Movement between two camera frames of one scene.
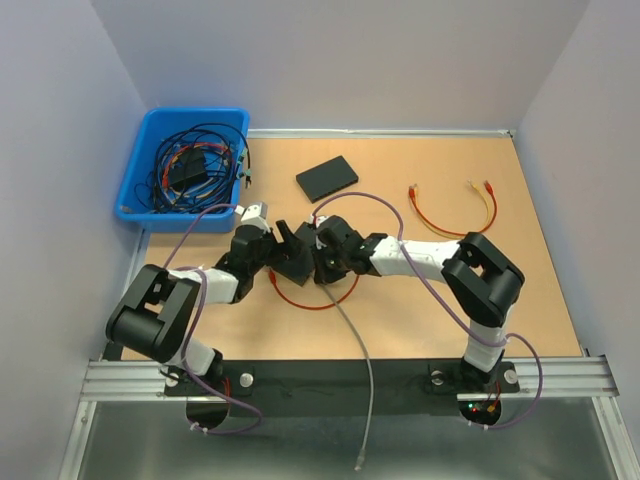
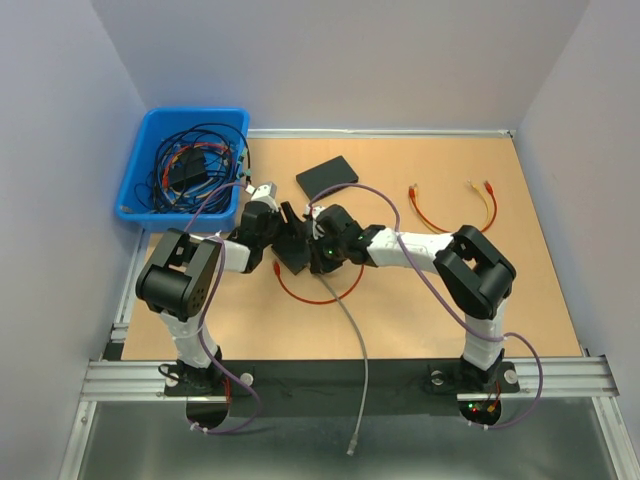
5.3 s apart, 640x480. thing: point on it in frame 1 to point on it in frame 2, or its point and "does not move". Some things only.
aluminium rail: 537,379 does not move
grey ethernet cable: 370,378 to 354,438
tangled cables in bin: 195,171 does not move
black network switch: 326,178 does not move
